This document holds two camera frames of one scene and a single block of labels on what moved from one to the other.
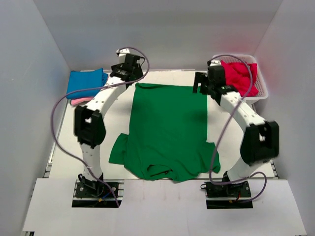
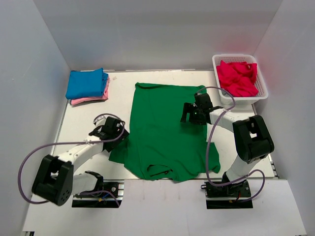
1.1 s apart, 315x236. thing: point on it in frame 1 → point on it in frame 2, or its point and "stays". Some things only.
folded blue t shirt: (86, 83) stays
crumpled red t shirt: (238, 77) stays
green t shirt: (167, 136) stays
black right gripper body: (205, 86) → (195, 116)
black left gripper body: (138, 74) → (115, 143)
